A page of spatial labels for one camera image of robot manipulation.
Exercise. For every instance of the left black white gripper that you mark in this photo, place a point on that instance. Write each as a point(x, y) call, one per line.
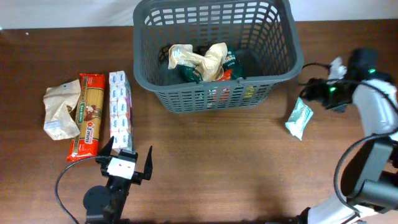
point(137, 177)

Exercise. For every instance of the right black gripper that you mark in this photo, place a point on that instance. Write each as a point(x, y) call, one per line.
point(318, 89)

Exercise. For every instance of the red spaghetti packet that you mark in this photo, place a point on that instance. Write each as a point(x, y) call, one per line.
point(88, 117)

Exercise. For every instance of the white Kleenex tissue pack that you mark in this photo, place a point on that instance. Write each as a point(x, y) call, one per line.
point(120, 105)

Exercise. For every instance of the beige paper snack bag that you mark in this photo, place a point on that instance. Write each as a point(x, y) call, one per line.
point(59, 101)

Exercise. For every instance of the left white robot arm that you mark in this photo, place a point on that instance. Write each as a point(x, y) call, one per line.
point(105, 204)

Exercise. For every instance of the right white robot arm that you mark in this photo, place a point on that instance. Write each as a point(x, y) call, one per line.
point(362, 187)

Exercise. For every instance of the grey plastic lattice basket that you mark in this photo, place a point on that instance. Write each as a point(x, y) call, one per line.
point(261, 32)

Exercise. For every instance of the dark green snack packet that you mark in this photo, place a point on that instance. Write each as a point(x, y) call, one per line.
point(232, 62)

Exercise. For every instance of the beige bag in basket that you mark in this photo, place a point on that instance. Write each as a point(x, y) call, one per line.
point(195, 67)

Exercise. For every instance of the red snack packet in basket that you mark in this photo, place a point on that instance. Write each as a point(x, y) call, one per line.
point(224, 75)

